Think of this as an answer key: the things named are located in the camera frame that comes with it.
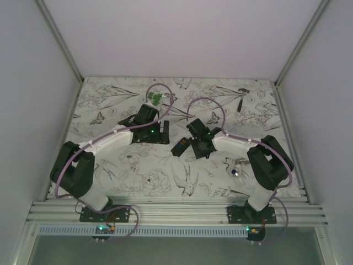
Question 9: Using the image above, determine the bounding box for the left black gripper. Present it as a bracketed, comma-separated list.
[141, 120, 169, 145]

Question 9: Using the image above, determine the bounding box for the black fuse box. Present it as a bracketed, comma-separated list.
[171, 137, 191, 157]

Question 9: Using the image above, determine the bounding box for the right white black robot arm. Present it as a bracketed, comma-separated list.
[186, 119, 294, 224]

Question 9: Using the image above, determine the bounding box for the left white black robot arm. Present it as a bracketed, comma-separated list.
[50, 104, 170, 222]

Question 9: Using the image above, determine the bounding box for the floral patterned table mat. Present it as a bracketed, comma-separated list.
[67, 77, 287, 197]

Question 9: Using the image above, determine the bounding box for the silver metal cylinder part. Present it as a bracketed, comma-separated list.
[236, 158, 250, 165]

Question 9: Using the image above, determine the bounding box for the white blue capped part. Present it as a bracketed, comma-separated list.
[231, 164, 242, 178]

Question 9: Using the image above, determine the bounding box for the small black hammer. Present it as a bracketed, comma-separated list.
[237, 88, 250, 112]

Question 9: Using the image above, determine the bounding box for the right controller board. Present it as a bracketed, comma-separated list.
[246, 227, 266, 242]

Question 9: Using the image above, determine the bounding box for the controller board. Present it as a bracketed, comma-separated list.
[92, 225, 115, 241]
[246, 227, 266, 242]

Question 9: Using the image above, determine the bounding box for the left controller board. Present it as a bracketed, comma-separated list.
[92, 225, 115, 241]

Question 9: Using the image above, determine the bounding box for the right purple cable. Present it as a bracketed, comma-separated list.
[186, 97, 293, 194]

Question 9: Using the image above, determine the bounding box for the purple cable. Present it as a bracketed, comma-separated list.
[186, 97, 293, 194]
[54, 82, 175, 199]

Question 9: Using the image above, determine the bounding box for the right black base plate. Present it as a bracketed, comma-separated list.
[227, 205, 277, 225]

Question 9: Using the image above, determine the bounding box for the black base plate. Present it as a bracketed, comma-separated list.
[79, 208, 130, 223]
[227, 205, 277, 225]

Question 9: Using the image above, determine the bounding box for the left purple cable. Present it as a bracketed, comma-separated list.
[54, 82, 175, 199]

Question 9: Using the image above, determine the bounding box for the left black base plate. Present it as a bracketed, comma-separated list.
[79, 208, 130, 223]

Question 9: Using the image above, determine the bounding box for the aluminium rail frame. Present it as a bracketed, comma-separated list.
[26, 197, 328, 227]

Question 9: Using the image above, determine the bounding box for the slotted grey cable duct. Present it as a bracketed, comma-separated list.
[38, 225, 247, 238]

